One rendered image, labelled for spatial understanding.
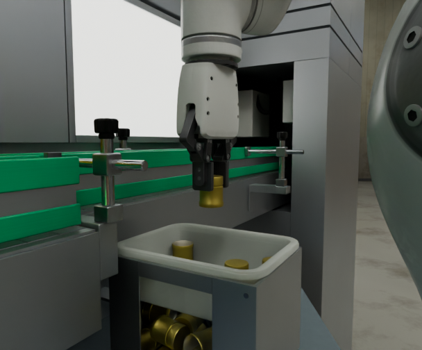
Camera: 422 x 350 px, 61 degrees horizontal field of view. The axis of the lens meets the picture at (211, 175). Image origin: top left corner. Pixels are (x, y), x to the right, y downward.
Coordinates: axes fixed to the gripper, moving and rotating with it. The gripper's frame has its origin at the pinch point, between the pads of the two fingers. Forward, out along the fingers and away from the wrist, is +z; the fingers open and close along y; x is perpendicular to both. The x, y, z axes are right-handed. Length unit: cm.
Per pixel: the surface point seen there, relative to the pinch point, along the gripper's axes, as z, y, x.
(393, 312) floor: 111, -220, 8
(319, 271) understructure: 37, -71, -3
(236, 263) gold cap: 12.0, 0.7, 4.6
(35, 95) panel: -12.9, 5.0, -33.9
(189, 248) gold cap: 12.6, -3.0, -5.9
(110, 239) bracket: 7.1, 13.7, -6.0
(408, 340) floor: 111, -186, 19
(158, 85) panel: -19, -30, -35
